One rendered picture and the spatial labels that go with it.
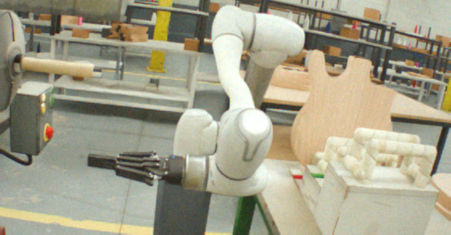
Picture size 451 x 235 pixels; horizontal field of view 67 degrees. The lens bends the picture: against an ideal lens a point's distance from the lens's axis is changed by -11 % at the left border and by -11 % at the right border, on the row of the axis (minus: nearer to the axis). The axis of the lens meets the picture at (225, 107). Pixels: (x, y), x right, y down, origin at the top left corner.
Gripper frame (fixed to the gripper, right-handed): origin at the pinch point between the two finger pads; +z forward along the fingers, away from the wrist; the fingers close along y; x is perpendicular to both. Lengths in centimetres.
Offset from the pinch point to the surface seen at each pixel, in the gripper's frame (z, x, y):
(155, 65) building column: 7, -187, 669
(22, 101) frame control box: 29.6, 3.0, 22.5
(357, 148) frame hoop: -62, 14, -5
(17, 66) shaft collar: 22.8, 20.9, 3.6
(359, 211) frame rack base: -62, 3, -16
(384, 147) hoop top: -64, 19, -13
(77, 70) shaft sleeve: 7.6, 21.4, 4.3
